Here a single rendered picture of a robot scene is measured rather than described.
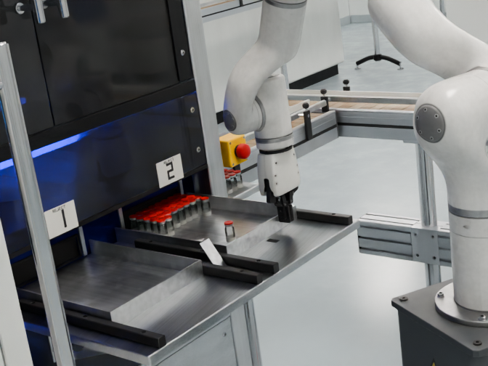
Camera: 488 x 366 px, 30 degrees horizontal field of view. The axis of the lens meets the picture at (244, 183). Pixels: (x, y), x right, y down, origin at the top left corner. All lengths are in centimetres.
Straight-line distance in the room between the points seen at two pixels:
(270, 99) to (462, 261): 58
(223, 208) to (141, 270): 38
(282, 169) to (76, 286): 51
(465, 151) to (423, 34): 22
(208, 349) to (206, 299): 59
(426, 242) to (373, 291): 93
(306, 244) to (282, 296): 189
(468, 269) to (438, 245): 130
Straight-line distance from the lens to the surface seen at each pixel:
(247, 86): 189
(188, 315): 173
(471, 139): 149
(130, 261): 203
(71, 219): 197
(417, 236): 295
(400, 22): 160
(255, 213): 220
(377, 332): 350
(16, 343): 121
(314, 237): 201
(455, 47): 161
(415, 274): 395
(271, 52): 189
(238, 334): 245
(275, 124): 197
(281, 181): 201
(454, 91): 149
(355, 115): 289
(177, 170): 218
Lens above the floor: 161
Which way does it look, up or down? 17 degrees down
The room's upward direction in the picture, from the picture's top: 8 degrees counter-clockwise
